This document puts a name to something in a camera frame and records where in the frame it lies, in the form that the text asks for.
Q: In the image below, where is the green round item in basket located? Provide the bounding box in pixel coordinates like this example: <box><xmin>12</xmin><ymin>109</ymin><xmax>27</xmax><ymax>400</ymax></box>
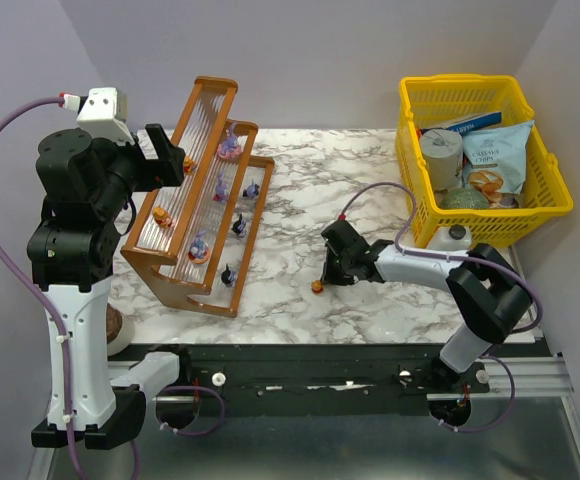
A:
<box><xmin>439</xmin><ymin>187</ymin><xmax>490</xmax><ymax>210</ymax></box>

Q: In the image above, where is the dark blue box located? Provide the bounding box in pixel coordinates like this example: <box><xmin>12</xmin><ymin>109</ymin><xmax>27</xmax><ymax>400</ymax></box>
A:
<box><xmin>419</xmin><ymin>111</ymin><xmax>502</xmax><ymax>136</ymax></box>

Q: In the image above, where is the orange bear toy back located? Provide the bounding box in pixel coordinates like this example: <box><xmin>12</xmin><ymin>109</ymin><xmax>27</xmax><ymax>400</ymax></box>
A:
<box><xmin>183</xmin><ymin>155</ymin><xmax>197</xmax><ymax>175</ymax></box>

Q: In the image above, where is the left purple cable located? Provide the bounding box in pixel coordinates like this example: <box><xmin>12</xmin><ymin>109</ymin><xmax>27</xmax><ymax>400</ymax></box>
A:
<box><xmin>0</xmin><ymin>92</ymin><xmax>144</xmax><ymax>480</ymax></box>

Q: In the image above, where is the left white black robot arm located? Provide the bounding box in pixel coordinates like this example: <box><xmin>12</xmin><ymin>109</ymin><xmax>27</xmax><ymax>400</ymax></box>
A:
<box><xmin>27</xmin><ymin>124</ymin><xmax>185</xmax><ymax>450</ymax></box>

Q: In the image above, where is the brown tiered acrylic shelf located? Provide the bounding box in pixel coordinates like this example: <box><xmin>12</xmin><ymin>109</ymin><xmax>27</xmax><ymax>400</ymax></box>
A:
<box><xmin>121</xmin><ymin>76</ymin><xmax>275</xmax><ymax>318</ymax></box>

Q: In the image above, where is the brown topped white roll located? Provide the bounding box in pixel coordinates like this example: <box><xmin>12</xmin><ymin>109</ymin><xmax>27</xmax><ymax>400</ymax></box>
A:
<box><xmin>106</xmin><ymin>304</ymin><xmax>135</xmax><ymax>357</ymax></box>

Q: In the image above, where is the orange bear toy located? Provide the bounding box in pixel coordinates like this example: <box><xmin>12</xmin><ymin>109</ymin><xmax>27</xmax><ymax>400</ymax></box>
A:
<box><xmin>152</xmin><ymin>206</ymin><xmax>173</xmax><ymax>229</ymax></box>
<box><xmin>183</xmin><ymin>155</ymin><xmax>197</xmax><ymax>175</ymax></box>
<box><xmin>311</xmin><ymin>280</ymin><xmax>324</xmax><ymax>294</ymax></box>

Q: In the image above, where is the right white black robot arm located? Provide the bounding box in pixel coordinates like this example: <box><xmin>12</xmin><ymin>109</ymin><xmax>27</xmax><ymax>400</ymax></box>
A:
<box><xmin>321</xmin><ymin>218</ymin><xmax>533</xmax><ymax>377</ymax></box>

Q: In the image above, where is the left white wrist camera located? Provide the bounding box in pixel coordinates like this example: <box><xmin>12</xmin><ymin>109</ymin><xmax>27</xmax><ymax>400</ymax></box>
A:
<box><xmin>59</xmin><ymin>87</ymin><xmax>136</xmax><ymax>146</ymax></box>

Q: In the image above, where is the grey cylindrical canister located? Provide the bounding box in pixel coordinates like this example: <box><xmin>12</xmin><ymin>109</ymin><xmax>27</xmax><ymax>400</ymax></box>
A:
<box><xmin>420</xmin><ymin>129</ymin><xmax>463</xmax><ymax>191</ymax></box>

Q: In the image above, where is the white bottle grey cap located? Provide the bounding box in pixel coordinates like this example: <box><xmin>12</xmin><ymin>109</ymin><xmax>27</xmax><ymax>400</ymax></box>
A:
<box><xmin>426</xmin><ymin>224</ymin><xmax>472</xmax><ymax>252</ymax></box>

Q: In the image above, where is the black hat donkey toy back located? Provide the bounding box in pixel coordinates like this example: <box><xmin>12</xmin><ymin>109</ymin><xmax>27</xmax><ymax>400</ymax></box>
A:
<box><xmin>231</xmin><ymin>214</ymin><xmax>247</xmax><ymax>238</ymax></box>

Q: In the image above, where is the light blue chips bag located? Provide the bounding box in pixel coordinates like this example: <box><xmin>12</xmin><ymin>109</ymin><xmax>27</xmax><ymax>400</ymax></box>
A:
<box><xmin>462</xmin><ymin>120</ymin><xmax>534</xmax><ymax>201</ymax></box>

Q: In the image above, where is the black hat donkey toy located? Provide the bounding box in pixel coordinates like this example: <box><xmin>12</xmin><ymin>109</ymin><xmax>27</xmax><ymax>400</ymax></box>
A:
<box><xmin>220</xmin><ymin>264</ymin><xmax>237</xmax><ymax>288</ymax></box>
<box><xmin>231</xmin><ymin>214</ymin><xmax>247</xmax><ymax>238</ymax></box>

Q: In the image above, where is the purple donkey red base toy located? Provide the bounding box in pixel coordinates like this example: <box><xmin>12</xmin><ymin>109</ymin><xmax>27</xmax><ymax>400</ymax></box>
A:
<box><xmin>213</xmin><ymin>171</ymin><xmax>229</xmax><ymax>204</ymax></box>

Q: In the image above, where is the black hat donkey toy front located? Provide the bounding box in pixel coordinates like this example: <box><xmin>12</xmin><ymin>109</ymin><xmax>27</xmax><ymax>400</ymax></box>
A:
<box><xmin>220</xmin><ymin>264</ymin><xmax>237</xmax><ymax>288</ymax></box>

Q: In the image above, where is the yellow plastic basket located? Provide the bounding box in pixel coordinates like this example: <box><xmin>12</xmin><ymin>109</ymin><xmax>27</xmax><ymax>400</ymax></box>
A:
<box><xmin>396</xmin><ymin>74</ymin><xmax>574</xmax><ymax>248</ymax></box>

